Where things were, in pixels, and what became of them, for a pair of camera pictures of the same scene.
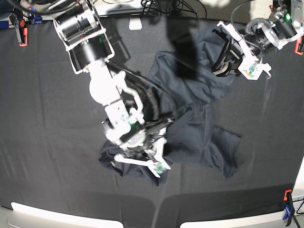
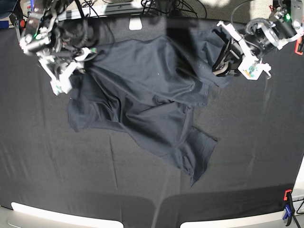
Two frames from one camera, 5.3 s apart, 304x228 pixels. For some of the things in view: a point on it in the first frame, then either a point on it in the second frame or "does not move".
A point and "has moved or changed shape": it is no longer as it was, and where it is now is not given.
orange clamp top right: [298, 41] does not move
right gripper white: [250, 68] does not move
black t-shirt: [188, 84] has moved or changed shape
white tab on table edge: [135, 22] does not move
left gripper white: [156, 163] -> [70, 68]
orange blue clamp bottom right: [289, 209] does not move
